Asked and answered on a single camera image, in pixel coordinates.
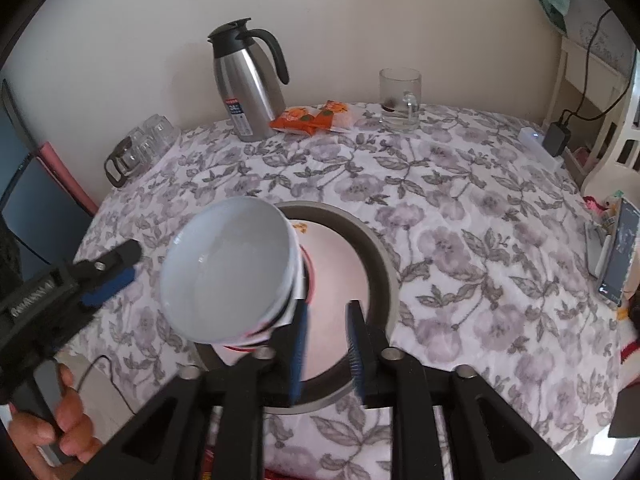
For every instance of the pink board by wall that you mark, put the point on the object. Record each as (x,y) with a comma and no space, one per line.
(58,170)

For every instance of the teal cloth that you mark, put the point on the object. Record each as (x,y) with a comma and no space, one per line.
(556,11)

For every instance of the small white bowl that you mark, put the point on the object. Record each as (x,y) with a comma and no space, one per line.
(295,269)

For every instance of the light blue ceramic bowl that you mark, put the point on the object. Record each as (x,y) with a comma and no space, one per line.
(195,290)

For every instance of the white power strip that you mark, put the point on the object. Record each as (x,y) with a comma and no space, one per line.
(532,140)

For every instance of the stainless steel thermos jug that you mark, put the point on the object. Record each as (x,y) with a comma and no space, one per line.
(250,69)

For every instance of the white phone stand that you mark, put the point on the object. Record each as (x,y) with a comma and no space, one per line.
(598,241)

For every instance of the white lattice plastic shelf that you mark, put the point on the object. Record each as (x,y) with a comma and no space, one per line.
(617,169)

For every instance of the orange snack packet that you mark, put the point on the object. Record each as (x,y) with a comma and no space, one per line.
(332,116)

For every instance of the grey printed bag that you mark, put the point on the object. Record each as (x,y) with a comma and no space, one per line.
(591,23)

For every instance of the stainless steel round pan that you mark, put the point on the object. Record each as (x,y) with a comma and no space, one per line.
(381,311)

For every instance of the person's left hand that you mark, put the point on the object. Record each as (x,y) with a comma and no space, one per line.
(77,441)

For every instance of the black power adapter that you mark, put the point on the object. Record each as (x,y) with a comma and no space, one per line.
(556,138)

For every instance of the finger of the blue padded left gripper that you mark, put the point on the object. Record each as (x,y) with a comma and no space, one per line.
(96,297)

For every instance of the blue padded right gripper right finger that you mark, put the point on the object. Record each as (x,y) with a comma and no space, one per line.
(487,439)

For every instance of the clear glass mug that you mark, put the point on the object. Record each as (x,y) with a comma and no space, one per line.
(400,98)

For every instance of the grey floral tablecloth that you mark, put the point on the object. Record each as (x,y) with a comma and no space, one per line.
(489,250)

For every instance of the smartphone with dark screen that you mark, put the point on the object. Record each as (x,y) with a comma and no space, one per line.
(620,253)

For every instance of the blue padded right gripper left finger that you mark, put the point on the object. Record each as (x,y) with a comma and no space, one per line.
(167,438)

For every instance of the white bowl with red rim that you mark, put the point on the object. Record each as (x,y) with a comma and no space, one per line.
(260,336)

